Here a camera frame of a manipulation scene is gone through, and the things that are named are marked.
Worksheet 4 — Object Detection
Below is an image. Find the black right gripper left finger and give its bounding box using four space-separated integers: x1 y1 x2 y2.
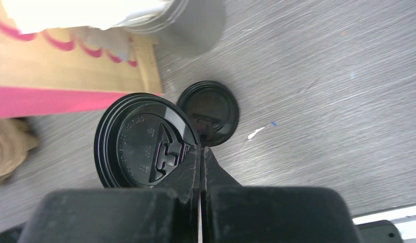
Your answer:
19 145 201 242

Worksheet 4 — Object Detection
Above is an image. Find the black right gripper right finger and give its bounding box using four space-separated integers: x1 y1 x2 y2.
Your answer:
200 147 362 242

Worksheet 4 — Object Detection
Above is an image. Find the stack of black lids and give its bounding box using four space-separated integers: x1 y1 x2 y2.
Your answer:
177 80 240 147

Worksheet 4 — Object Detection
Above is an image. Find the brown cardboard cup carrier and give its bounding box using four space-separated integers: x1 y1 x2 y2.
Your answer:
0 118 39 186

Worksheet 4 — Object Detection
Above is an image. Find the pink paper bag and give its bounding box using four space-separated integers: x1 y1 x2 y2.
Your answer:
0 1 163 118

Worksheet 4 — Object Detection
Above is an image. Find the cup of white paper straws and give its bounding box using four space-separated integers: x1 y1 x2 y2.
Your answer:
0 1 226 58

